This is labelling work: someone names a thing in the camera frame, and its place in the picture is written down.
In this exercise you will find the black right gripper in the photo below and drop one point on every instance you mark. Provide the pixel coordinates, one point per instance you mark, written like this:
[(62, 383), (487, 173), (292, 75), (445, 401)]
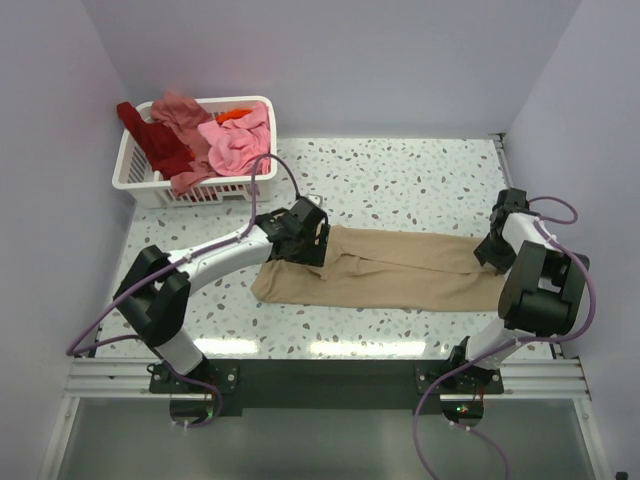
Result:
[(484, 253)]

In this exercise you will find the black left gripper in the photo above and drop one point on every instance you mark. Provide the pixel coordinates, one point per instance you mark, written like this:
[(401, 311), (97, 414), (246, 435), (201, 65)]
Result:
[(314, 255)]

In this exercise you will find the beige t shirt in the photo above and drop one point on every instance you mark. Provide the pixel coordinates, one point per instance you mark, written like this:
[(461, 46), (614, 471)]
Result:
[(367, 268)]

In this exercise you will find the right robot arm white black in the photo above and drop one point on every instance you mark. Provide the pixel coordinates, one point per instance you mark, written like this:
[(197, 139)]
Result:
[(539, 301)]

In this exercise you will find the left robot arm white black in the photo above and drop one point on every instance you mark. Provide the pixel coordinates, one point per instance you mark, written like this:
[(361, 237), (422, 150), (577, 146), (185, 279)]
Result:
[(154, 294)]

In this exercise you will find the pink t shirt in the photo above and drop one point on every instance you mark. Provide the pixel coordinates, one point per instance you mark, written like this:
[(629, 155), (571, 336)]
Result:
[(235, 144)]

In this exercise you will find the orange t shirt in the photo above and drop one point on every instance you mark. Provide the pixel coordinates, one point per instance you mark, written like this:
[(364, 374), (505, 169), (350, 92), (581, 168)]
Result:
[(234, 114)]

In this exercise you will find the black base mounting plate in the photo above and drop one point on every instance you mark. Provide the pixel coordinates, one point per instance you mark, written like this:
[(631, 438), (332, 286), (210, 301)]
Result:
[(227, 387)]

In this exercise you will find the dark red t shirt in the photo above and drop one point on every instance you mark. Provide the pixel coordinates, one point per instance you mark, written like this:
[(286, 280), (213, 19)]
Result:
[(163, 149)]

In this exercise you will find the dusty rose t shirt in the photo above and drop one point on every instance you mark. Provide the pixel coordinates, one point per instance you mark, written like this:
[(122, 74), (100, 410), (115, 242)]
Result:
[(183, 115)]

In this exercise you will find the white plastic laundry basket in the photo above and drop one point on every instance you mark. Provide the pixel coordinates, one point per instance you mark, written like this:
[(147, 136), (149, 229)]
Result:
[(133, 173)]

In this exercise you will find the aluminium frame rail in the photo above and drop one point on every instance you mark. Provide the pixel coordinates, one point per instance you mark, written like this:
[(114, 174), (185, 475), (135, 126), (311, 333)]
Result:
[(524, 379)]

